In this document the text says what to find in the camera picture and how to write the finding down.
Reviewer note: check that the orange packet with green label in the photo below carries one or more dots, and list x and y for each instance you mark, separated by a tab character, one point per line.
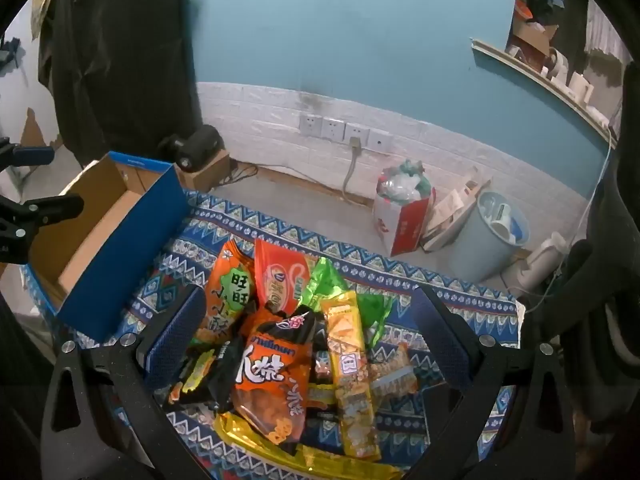
227	300

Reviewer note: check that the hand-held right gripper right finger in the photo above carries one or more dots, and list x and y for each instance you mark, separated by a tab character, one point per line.
442	345

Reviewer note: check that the red and white carton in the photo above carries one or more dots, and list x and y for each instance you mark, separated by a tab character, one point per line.
405	230

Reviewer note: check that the patterned blue blanket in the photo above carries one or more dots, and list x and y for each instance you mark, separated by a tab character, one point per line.
380	265

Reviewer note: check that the light blue waste bin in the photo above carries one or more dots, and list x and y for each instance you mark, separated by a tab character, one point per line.
475	255

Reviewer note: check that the orange and black snack packet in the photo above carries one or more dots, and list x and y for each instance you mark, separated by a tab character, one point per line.
270	375

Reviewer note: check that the small white box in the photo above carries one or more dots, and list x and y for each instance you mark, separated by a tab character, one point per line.
580	87

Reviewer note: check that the open cardboard box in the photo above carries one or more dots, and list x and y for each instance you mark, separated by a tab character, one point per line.
535	37

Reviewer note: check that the white plastic appliance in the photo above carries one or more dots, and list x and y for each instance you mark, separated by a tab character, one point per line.
540	260

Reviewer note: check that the brown paper bag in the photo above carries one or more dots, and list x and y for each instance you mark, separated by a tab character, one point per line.
450	210

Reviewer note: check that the white curtain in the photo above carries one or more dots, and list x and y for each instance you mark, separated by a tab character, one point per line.
605	35

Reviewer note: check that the black wall bracket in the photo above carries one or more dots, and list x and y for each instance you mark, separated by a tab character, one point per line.
10	52

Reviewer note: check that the green foil snack packet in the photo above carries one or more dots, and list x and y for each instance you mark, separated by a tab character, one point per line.
327	280

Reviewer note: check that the crumpled plastic bags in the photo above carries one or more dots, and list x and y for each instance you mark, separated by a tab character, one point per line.
405	182

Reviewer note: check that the golden yellow snack packet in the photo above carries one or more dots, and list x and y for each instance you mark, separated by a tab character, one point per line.
250	435

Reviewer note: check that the white wall socket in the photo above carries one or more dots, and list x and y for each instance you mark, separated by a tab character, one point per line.
333	129
381	141
357	132
310	123

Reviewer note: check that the wooden window ledge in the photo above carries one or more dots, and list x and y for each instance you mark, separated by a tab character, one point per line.
530	72

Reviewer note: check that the tan cloth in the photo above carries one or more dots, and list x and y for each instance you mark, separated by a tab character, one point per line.
44	2

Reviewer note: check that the long yellow snack packet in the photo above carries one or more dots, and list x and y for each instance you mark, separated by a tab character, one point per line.
350	360

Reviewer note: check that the black cylindrical device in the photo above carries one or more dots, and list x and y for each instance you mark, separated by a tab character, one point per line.
197	147

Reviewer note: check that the blue cardboard box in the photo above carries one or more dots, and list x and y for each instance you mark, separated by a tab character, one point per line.
125	280

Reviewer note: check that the white cup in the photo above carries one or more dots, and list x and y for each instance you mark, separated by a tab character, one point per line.
557	66

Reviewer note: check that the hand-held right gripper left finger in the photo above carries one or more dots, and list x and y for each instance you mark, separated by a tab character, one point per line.
175	340

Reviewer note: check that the red orange snack packet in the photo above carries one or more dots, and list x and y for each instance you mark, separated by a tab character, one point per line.
280	280

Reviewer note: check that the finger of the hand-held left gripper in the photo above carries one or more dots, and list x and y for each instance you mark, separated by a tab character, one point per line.
55	208
32	156

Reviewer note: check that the small cartoon snack packet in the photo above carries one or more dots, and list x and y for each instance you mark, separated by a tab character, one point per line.
322	366

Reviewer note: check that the dark hanging cloth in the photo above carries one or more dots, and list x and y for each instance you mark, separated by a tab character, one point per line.
125	60

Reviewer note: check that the small cardboard box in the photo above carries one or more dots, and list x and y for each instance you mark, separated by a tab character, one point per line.
210	175

